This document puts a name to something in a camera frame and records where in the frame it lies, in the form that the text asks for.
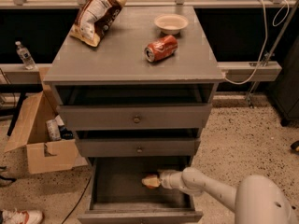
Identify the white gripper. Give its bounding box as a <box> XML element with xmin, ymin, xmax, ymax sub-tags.
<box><xmin>142</xmin><ymin>170</ymin><xmax>184</xmax><ymax>189</ymax></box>

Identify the red apple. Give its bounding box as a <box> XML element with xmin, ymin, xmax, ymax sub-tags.
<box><xmin>146</xmin><ymin>185</ymin><xmax>159</xmax><ymax>189</ymax></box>

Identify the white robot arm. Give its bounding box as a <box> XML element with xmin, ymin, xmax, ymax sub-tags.
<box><xmin>142</xmin><ymin>167</ymin><xmax>299</xmax><ymax>224</ymax></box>

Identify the grey bottom drawer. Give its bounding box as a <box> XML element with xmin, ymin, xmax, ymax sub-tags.
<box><xmin>78</xmin><ymin>156</ymin><xmax>203</xmax><ymax>224</ymax></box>

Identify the grey drawer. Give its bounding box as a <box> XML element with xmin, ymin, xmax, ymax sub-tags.
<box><xmin>77</xmin><ymin>129</ymin><xmax>200</xmax><ymax>157</ymax></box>
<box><xmin>78</xmin><ymin>156</ymin><xmax>203</xmax><ymax>224</ymax></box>
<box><xmin>59</xmin><ymin>89</ymin><xmax>211</xmax><ymax>131</ymax></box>

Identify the grey middle drawer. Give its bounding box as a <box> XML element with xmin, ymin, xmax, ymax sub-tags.
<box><xmin>77</xmin><ymin>129</ymin><xmax>200</xmax><ymax>157</ymax></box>

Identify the grey top drawer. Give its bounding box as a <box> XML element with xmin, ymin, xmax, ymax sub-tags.
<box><xmin>59</xmin><ymin>89</ymin><xmax>211</xmax><ymax>131</ymax></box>

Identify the grey drawer cabinet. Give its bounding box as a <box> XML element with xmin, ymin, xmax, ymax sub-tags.
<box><xmin>43</xmin><ymin>6</ymin><xmax>226</xmax><ymax>224</ymax></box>

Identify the cardboard box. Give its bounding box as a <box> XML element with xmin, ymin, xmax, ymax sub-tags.
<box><xmin>4</xmin><ymin>67</ymin><xmax>88</xmax><ymax>174</ymax></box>

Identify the can inside cardboard box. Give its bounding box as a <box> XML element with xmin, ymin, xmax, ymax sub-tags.
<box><xmin>46</xmin><ymin>119</ymin><xmax>61</xmax><ymax>141</ymax></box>

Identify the red soda can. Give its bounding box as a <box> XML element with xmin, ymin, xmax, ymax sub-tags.
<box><xmin>144</xmin><ymin>35</ymin><xmax>178</xmax><ymax>63</ymax></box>

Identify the white red sneaker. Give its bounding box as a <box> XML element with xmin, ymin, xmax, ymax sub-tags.
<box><xmin>0</xmin><ymin>210</ymin><xmax>44</xmax><ymax>224</ymax></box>

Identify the white paper bowl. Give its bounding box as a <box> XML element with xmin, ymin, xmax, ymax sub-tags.
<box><xmin>154</xmin><ymin>14</ymin><xmax>189</xmax><ymax>35</ymax></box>

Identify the metal stand pole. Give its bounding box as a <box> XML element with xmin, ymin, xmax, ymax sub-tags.
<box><xmin>245</xmin><ymin>0</ymin><xmax>299</xmax><ymax>109</ymax></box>

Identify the brown chip bag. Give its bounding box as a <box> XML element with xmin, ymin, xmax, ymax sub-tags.
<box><xmin>70</xmin><ymin>0</ymin><xmax>127</xmax><ymax>47</ymax></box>

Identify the clear water bottle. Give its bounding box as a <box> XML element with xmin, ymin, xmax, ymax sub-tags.
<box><xmin>15</xmin><ymin>41</ymin><xmax>36</xmax><ymax>70</ymax></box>

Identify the black floor cable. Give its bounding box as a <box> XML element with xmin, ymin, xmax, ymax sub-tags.
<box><xmin>60</xmin><ymin>175</ymin><xmax>93</xmax><ymax>224</ymax></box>

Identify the white cable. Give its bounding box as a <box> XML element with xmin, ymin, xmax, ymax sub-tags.
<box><xmin>223</xmin><ymin>0</ymin><xmax>291</xmax><ymax>86</ymax></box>

